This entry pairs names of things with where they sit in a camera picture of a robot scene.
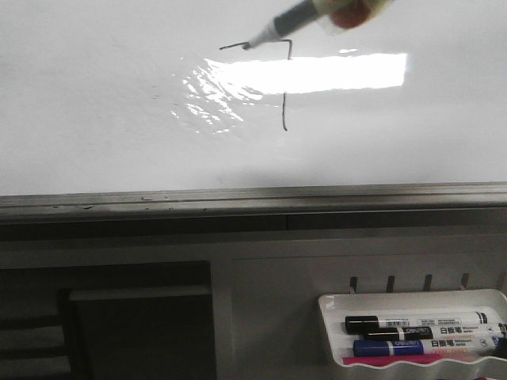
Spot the black whiteboard marker with tape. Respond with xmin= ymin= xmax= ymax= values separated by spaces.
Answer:
xmin=240 ymin=0 xmax=393 ymax=50

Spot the white whiteboard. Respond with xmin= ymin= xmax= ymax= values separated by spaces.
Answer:
xmin=1 ymin=1 xmax=506 ymax=195

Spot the black capped marker top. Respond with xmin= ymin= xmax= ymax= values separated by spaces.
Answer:
xmin=345 ymin=311 xmax=493 ymax=334

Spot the black capped marker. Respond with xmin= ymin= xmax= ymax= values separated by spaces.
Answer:
xmin=345 ymin=311 xmax=493 ymax=334
xmin=363 ymin=323 xmax=506 ymax=341

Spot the dark cabinet panel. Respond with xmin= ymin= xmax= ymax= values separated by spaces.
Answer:
xmin=58 ymin=291 xmax=217 ymax=379

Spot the white plastic marker tray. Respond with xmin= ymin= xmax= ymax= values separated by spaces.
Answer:
xmin=318 ymin=290 xmax=506 ymax=379

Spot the pink eraser strip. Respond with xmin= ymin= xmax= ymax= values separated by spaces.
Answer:
xmin=342 ymin=354 xmax=472 ymax=367

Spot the blue capped marker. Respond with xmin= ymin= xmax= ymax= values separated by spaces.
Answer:
xmin=353 ymin=337 xmax=499 ymax=357

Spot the black capped marker middle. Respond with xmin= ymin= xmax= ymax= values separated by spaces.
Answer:
xmin=363 ymin=323 xmax=506 ymax=341

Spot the grey whiteboard frame ledge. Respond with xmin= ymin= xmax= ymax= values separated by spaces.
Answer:
xmin=1 ymin=181 xmax=506 ymax=225

